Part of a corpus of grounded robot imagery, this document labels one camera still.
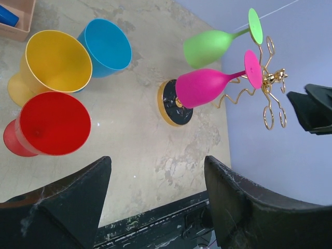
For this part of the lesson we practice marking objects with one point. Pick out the yellow wine glass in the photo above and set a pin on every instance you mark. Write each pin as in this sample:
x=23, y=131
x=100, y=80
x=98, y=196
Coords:
x=52, y=61

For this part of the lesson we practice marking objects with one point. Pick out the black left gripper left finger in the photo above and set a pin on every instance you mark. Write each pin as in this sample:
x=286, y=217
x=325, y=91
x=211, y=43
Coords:
x=62, y=214

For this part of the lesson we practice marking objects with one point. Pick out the red wine glass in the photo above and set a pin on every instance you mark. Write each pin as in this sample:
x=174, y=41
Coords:
x=50, y=123

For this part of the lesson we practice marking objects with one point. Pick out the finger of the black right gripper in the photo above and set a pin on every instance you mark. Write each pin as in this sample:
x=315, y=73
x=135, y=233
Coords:
x=313, y=109

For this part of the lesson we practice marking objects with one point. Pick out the blue wine glass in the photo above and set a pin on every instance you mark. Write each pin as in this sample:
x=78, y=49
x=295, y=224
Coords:
x=108, y=47

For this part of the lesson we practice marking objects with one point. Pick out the peach desk organizer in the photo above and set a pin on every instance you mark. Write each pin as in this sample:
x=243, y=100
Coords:
x=24, y=10

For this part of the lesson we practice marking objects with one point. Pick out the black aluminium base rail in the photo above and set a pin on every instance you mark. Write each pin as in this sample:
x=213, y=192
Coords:
x=185, y=223

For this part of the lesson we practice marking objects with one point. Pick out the grey blue cap bottle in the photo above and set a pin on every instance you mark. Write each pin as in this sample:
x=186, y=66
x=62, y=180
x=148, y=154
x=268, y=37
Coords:
x=7, y=17

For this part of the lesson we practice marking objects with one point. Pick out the gold wire glass rack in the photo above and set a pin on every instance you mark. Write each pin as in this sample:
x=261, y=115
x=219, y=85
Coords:
x=176, y=114

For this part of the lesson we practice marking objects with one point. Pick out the green wine glass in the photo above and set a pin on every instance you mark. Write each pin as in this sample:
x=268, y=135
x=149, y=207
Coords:
x=209, y=46

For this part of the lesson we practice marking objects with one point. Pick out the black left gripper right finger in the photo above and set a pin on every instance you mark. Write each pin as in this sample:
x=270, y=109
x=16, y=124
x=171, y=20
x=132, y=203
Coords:
x=248, y=215

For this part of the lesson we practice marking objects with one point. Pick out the pink wine glass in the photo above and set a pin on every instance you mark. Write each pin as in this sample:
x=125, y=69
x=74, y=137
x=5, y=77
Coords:
x=205, y=85

